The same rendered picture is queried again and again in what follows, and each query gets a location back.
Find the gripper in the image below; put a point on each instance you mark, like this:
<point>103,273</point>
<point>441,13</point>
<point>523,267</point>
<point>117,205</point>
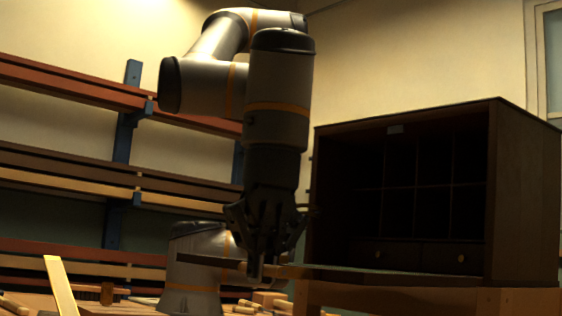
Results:
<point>272,169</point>

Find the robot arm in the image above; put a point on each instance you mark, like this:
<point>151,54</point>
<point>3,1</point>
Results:
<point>276,74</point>

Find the light wooden block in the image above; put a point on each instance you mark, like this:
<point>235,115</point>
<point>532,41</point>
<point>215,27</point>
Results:
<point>268,299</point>

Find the walnut flap with green lining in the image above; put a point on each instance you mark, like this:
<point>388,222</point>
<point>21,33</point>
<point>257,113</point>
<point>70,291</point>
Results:
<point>377,272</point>

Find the light wooden desk stand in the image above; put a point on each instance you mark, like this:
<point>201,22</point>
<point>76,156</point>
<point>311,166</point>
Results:
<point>395,300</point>

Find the grey desk label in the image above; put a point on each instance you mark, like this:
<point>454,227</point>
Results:
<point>395,129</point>

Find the dark walnut desk body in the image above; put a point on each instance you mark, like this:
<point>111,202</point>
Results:
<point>522,197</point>

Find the blue rack with timber boards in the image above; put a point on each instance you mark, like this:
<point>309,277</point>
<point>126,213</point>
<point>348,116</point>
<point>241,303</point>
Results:
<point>125,131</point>

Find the wooden mallet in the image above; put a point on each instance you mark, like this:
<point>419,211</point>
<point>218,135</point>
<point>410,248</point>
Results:
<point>106,293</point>

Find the pale wooden plank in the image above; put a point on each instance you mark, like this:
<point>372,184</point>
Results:
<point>61,285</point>

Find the window with pale frame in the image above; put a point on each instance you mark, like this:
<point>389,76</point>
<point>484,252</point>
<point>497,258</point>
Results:
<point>551,57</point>

